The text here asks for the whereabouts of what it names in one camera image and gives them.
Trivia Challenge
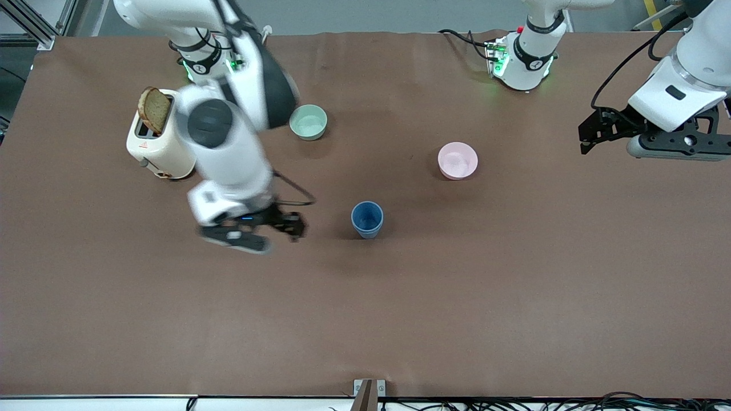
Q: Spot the blue plastic cup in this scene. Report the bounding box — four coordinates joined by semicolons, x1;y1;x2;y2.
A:
352;202;383;227
351;201;384;240

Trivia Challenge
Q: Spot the cream toaster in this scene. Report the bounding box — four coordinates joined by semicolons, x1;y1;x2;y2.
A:
126;88;198;180

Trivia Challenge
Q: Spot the mint green bowl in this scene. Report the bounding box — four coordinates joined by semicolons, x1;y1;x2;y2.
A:
289;104;328;141

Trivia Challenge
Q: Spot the brown table cover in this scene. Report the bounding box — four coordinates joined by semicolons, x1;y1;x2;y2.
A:
0;31;731;399

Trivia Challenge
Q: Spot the brown bread slice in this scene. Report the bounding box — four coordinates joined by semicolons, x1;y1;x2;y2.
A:
138;87;172;135

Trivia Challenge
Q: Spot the pink bowl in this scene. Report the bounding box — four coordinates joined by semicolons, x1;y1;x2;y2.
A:
437;142;479;180

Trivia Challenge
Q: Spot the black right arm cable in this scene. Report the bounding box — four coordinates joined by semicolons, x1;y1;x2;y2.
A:
273;170;316;207

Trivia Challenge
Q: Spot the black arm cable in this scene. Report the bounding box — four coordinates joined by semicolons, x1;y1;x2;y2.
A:
591;11;689;109
273;170;316;207

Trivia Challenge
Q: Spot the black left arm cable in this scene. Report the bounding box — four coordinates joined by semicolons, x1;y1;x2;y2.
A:
591;11;689;109

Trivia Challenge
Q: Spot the black base cable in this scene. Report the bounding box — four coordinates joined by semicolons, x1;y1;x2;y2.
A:
439;29;493;61

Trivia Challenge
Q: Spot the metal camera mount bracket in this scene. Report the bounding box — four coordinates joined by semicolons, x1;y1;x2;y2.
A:
353;379;386;411

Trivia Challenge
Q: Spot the aluminium frame profile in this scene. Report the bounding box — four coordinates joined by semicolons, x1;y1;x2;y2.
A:
0;0;86;52

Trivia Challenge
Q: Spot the black cable bundle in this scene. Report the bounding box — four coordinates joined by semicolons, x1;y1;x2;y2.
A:
377;391;731;411

